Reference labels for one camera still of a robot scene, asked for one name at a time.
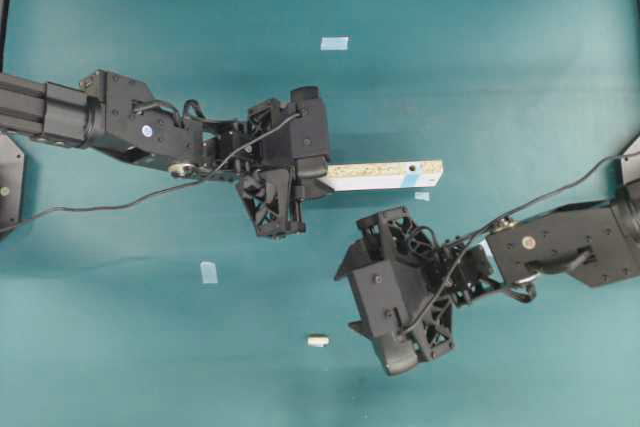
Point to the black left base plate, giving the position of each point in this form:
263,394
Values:
12,175

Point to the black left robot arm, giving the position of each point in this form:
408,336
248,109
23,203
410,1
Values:
119,117

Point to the blue tape marker top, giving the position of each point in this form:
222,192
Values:
340,43

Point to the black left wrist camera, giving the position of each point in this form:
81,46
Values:
304,137

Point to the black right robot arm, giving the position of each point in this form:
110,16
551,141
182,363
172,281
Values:
596,243

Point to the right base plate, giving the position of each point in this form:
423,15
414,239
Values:
630,163

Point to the short wooden rod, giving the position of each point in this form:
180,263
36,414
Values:
318,340

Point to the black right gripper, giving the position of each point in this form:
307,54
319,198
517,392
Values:
393,233

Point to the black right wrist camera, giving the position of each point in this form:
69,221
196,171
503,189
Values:
388,293

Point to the blue tape marker lower-left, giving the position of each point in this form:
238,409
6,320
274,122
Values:
209,273

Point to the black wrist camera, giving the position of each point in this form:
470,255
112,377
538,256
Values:
304,137
388,293

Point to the wooden particle board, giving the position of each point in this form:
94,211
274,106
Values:
383,176

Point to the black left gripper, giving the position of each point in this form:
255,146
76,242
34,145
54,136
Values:
266,185

